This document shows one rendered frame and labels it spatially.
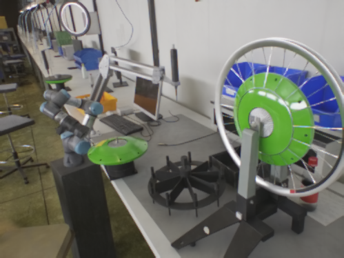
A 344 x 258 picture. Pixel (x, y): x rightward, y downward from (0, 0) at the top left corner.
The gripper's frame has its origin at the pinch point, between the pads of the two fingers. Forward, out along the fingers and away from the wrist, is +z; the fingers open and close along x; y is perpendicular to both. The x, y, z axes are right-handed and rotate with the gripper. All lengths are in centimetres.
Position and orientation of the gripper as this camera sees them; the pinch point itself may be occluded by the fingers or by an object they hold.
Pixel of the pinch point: (93, 143)
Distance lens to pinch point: 158.2
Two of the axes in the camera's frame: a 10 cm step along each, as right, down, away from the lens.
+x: 2.5, -3.8, 8.9
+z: 8.3, 5.6, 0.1
